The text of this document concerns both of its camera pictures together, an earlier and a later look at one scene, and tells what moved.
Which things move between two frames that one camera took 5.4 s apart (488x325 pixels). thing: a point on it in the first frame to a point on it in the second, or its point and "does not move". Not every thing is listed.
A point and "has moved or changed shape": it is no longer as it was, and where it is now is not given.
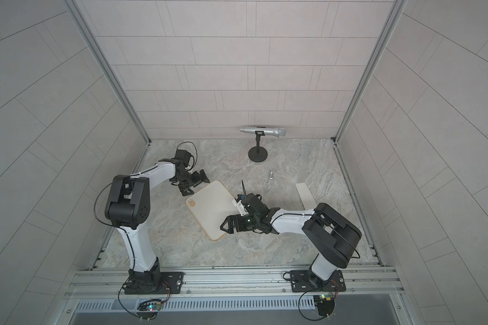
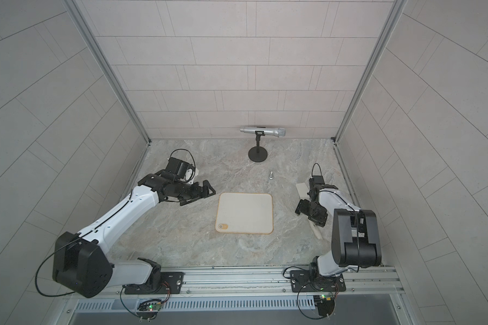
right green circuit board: x=325 y=305 does not move
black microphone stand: x=258 y=154 does not move
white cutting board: x=211 y=206 has moved or changed shape
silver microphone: x=278 y=131 does not move
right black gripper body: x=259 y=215 to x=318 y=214
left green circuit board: x=149 y=309 does not move
